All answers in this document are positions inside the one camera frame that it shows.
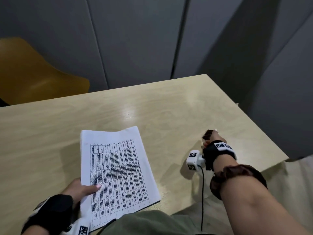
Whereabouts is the person's right hand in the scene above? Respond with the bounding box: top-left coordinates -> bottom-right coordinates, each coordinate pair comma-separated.
202,129 -> 227,149

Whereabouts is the brown scrunchie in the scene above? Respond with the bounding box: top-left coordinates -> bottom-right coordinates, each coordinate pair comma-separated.
209,164 -> 268,200

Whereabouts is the black camera cable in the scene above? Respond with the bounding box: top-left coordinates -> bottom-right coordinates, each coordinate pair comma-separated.
197,165 -> 205,232

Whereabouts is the white wrist camera with marker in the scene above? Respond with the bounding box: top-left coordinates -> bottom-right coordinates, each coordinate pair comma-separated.
186,149 -> 205,172
61,212 -> 92,235

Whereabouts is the person's left hand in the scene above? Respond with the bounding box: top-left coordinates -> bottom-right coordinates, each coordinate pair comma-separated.
60,178 -> 101,206

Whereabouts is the olive green shirt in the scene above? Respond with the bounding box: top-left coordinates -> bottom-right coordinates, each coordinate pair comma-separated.
97,210 -> 216,235

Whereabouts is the person's right forearm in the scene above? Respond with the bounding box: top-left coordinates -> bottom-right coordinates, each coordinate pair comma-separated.
210,154 -> 311,235

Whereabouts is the yellow chair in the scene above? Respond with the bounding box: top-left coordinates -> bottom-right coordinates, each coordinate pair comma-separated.
0,37 -> 90,105

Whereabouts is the pile of printed papers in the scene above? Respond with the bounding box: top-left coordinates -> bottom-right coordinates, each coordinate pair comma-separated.
80,126 -> 161,232

